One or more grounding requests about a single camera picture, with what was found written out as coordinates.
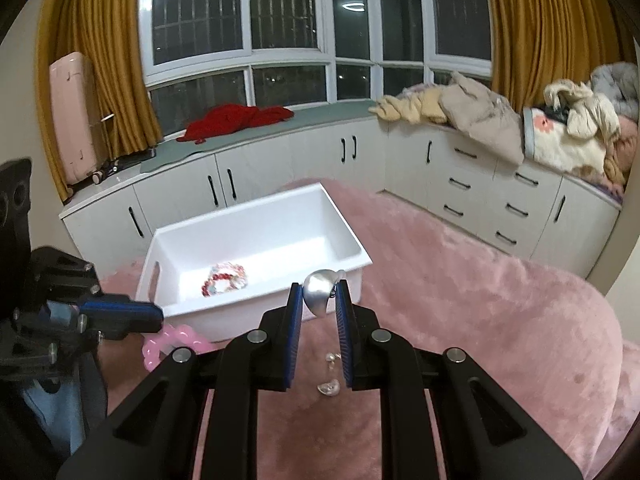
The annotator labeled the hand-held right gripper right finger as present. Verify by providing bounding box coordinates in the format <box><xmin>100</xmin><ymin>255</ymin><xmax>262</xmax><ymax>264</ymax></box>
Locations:
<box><xmin>335</xmin><ymin>280</ymin><xmax>586</xmax><ymax>480</ymax></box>

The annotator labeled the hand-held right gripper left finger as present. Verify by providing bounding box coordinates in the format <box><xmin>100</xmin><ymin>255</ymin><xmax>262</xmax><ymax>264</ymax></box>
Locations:
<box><xmin>55</xmin><ymin>282</ymin><xmax>306</xmax><ymax>480</ymax></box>

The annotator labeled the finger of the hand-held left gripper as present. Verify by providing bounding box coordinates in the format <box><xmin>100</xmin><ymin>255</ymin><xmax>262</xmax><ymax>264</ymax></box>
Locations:
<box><xmin>94</xmin><ymin>316</ymin><xmax>164</xmax><ymax>342</ymax></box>
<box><xmin>75</xmin><ymin>296</ymin><xmax>165</xmax><ymax>322</ymax></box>

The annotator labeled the pink bead bracelet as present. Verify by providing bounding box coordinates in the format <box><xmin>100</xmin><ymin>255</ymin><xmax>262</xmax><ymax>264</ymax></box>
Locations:
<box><xmin>141</xmin><ymin>322</ymin><xmax>211</xmax><ymax>373</ymax></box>

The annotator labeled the red bead bracelet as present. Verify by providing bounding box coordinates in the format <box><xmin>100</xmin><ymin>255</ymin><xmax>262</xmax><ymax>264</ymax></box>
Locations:
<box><xmin>200</xmin><ymin>267</ymin><xmax>236</xmax><ymax>297</ymax></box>

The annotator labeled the white translucent bead bracelet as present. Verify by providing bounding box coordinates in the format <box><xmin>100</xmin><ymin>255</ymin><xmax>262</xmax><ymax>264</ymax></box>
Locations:
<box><xmin>210</xmin><ymin>261</ymin><xmax>249</xmax><ymax>291</ymax></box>

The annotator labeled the white plastic box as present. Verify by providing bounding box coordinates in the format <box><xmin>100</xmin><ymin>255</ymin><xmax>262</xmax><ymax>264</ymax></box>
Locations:
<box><xmin>135</xmin><ymin>182</ymin><xmax>373</xmax><ymax>343</ymax></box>

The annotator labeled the pink fluffy blanket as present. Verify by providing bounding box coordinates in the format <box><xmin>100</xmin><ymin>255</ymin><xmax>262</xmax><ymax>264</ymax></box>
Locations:
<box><xmin>97</xmin><ymin>177</ymin><xmax>640</xmax><ymax>480</ymax></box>

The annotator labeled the person's blue jeans leg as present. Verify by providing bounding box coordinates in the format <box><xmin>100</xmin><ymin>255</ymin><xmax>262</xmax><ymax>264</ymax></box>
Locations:
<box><xmin>22</xmin><ymin>375</ymin><xmax>88</xmax><ymax>456</ymax></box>

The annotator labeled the black flat object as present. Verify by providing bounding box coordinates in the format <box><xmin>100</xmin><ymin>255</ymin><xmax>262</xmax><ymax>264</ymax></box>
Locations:
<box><xmin>107</xmin><ymin>147</ymin><xmax>156</xmax><ymax>173</ymax></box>

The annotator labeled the pink suitcase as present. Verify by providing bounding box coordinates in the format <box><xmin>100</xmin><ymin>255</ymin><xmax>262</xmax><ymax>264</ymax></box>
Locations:
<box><xmin>49</xmin><ymin>51</ymin><xmax>118</xmax><ymax>192</ymax></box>

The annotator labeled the red garment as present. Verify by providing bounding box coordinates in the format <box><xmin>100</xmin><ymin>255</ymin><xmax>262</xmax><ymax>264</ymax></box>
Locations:
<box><xmin>176</xmin><ymin>104</ymin><xmax>295</xmax><ymax>145</ymax></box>

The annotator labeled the grey green sill mat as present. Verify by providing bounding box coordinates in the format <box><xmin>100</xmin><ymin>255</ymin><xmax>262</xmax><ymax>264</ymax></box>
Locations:
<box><xmin>140</xmin><ymin>100</ymin><xmax>381</xmax><ymax>173</ymax></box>

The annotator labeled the yellow cloth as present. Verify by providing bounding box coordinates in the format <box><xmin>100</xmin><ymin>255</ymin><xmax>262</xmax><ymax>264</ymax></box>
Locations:
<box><xmin>369</xmin><ymin>87</ymin><xmax>451</xmax><ymax>126</ymax></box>

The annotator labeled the yellow curtain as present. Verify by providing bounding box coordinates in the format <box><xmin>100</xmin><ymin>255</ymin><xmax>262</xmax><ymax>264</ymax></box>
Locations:
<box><xmin>37</xmin><ymin>0</ymin><xmax>163</xmax><ymax>203</ymax></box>
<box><xmin>482</xmin><ymin>0</ymin><xmax>633</xmax><ymax>96</ymax></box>

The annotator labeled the light purple cloth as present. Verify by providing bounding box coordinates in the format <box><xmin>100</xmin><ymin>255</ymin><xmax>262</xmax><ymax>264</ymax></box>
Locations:
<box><xmin>399</xmin><ymin>81</ymin><xmax>446</xmax><ymax>101</ymax></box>

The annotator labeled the beige jacket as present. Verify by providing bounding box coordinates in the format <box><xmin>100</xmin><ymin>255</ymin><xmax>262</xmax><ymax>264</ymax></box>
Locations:
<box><xmin>439</xmin><ymin>71</ymin><xmax>526</xmax><ymax>166</ymax></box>

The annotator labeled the pink quilted bedspread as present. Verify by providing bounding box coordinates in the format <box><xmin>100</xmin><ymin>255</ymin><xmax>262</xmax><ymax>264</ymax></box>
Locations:
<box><xmin>607</xmin><ymin>335</ymin><xmax>640</xmax><ymax>441</ymax></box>

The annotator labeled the cream floral blanket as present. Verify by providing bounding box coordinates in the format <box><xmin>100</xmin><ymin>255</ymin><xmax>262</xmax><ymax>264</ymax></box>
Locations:
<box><xmin>522</xmin><ymin>106</ymin><xmax>618</xmax><ymax>176</ymax></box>

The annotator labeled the white framed bay window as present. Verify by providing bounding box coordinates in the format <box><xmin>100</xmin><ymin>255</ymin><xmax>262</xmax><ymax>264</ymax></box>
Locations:
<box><xmin>137</xmin><ymin>0</ymin><xmax>496</xmax><ymax>136</ymax></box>

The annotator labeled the cream garment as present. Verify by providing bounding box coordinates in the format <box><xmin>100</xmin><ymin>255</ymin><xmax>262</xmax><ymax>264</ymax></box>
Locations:
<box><xmin>544</xmin><ymin>79</ymin><xmax>621</xmax><ymax>138</ymax></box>

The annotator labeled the pink plush blanket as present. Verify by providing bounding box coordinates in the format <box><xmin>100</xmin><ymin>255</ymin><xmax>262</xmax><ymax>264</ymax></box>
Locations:
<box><xmin>602</xmin><ymin>115</ymin><xmax>640</xmax><ymax>191</ymax></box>

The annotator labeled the grey quilt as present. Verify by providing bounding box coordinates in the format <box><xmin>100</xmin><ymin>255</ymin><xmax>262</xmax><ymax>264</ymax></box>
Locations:
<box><xmin>590</xmin><ymin>61</ymin><xmax>640</xmax><ymax>123</ymax></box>

